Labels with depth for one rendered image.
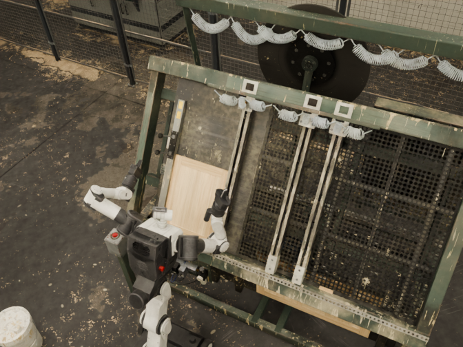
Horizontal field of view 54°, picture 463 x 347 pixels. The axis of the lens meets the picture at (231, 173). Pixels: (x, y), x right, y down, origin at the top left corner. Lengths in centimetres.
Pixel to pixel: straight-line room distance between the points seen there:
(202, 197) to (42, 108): 376
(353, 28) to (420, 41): 39
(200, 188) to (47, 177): 261
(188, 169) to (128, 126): 269
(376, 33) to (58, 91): 482
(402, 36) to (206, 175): 151
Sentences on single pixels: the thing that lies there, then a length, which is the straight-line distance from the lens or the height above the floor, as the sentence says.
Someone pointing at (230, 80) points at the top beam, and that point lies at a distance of 294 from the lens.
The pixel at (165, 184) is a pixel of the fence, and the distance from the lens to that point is 328.
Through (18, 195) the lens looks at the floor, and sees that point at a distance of 538.
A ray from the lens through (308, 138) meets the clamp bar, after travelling 282.
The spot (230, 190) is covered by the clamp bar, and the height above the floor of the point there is 130.
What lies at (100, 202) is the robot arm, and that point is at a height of 146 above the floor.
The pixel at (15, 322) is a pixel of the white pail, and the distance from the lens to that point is 397.
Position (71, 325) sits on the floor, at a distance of 420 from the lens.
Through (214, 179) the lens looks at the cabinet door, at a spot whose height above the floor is 129.
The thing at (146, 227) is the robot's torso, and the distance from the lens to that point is 280.
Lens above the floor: 351
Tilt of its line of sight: 45 degrees down
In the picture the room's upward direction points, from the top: 3 degrees counter-clockwise
